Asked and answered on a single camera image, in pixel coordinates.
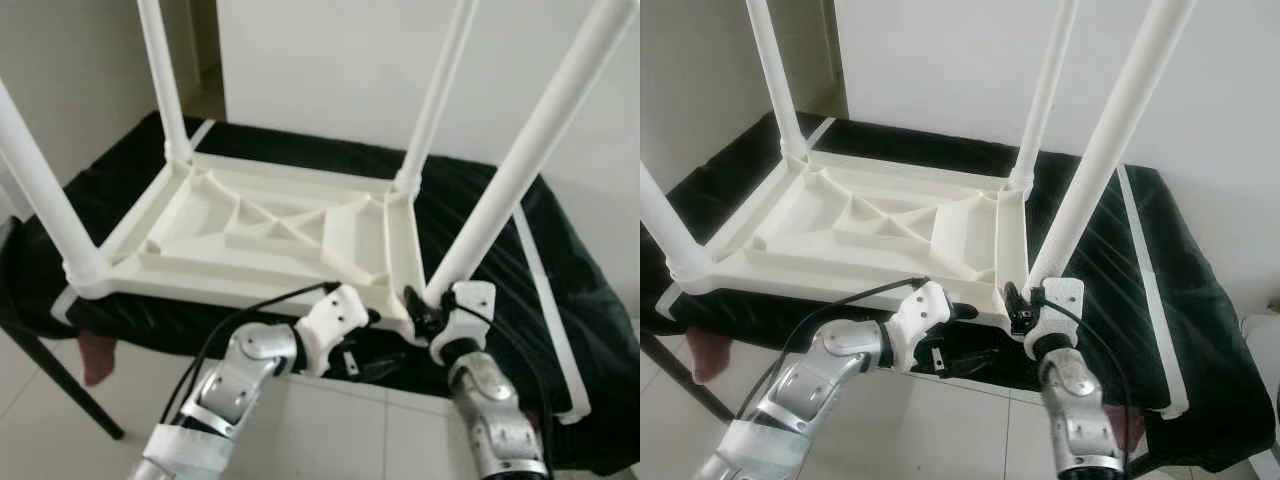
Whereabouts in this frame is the white plastic table top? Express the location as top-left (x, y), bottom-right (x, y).
top-left (65, 150), bottom-right (446, 342)
top-left (675, 148), bottom-right (1036, 332)

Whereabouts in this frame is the pink soft object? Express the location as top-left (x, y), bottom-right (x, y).
top-left (685, 328), bottom-right (731, 387)
top-left (78, 330), bottom-right (119, 388)
top-left (1120, 405), bottom-right (1147, 452)

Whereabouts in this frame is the black table cloth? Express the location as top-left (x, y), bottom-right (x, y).
top-left (0, 112), bottom-right (641, 472)
top-left (645, 110), bottom-right (1276, 472)

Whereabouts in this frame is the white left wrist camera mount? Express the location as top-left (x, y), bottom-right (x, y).
top-left (885, 280), bottom-right (953, 373)
top-left (293, 283), bottom-right (371, 379)

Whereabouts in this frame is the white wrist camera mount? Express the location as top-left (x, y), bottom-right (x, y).
top-left (430, 280), bottom-right (498, 366)
top-left (1025, 277), bottom-right (1086, 359)
top-left (885, 280), bottom-right (953, 373)
top-left (293, 283), bottom-right (371, 379)

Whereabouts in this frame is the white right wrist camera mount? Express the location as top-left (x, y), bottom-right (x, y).
top-left (430, 280), bottom-right (498, 366)
top-left (1025, 277), bottom-right (1086, 359)

